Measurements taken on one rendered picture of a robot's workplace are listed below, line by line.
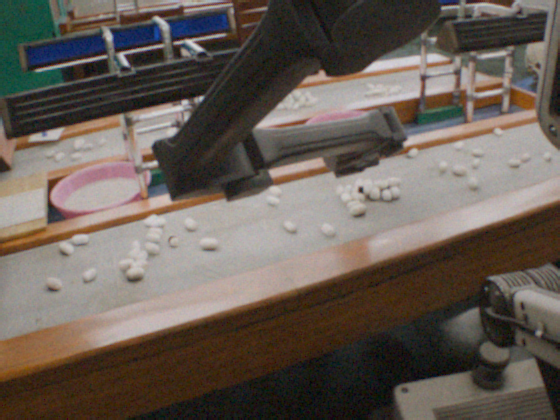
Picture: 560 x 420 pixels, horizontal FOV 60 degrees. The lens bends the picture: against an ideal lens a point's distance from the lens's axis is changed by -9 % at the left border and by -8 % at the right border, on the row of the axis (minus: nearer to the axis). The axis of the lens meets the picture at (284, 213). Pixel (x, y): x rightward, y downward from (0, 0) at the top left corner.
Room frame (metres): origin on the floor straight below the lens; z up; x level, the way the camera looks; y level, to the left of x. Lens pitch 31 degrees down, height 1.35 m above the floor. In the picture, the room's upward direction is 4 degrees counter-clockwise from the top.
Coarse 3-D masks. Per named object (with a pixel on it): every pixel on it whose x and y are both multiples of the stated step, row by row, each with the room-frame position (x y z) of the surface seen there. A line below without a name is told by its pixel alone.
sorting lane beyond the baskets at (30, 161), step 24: (408, 72) 2.07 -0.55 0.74; (432, 72) 2.06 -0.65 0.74; (312, 96) 1.82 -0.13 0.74; (336, 96) 1.80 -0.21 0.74; (360, 96) 1.79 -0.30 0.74; (384, 96) 1.78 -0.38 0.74; (168, 120) 1.69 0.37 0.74; (264, 120) 1.61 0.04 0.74; (48, 144) 1.59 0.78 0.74; (72, 144) 1.56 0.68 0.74; (96, 144) 1.54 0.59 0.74; (120, 144) 1.52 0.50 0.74; (144, 144) 1.50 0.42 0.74; (24, 168) 1.41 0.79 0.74; (48, 168) 1.39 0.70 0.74
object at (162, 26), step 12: (156, 24) 1.44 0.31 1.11; (108, 36) 1.34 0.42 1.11; (168, 36) 1.38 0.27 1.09; (108, 48) 1.32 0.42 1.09; (168, 48) 1.37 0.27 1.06; (108, 60) 1.32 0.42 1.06; (168, 60) 1.37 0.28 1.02; (120, 120) 1.32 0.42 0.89; (180, 120) 1.38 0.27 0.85; (144, 132) 1.34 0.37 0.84; (156, 180) 1.34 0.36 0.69
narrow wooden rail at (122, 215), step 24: (504, 120) 1.43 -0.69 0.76; (528, 120) 1.45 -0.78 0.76; (408, 144) 1.29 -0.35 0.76; (432, 144) 1.31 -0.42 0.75; (288, 168) 1.19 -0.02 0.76; (312, 168) 1.19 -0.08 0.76; (96, 216) 1.03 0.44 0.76; (120, 216) 1.02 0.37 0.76; (144, 216) 1.04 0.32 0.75; (24, 240) 0.94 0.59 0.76; (48, 240) 0.96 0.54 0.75
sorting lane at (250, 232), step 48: (480, 144) 1.32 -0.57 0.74; (528, 144) 1.30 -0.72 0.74; (288, 192) 1.11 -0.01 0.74; (432, 192) 1.06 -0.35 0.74; (480, 192) 1.05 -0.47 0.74; (96, 240) 0.96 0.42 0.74; (144, 240) 0.95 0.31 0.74; (192, 240) 0.94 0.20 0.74; (240, 240) 0.92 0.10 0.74; (288, 240) 0.91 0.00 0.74; (336, 240) 0.90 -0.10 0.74; (0, 288) 0.80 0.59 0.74; (48, 288) 0.79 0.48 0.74; (96, 288) 0.79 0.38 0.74; (144, 288) 0.78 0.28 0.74; (0, 336) 0.66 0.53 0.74
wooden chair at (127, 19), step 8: (168, 8) 3.38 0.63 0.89; (176, 8) 3.38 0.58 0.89; (120, 16) 3.32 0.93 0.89; (128, 16) 3.33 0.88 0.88; (136, 16) 3.34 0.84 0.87; (144, 16) 3.35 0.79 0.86; (152, 16) 3.36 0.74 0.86; (160, 16) 3.37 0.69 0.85; (168, 16) 3.38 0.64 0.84; (176, 16) 3.38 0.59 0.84; (120, 24) 3.31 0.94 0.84; (128, 24) 3.33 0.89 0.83; (128, 56) 3.29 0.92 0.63
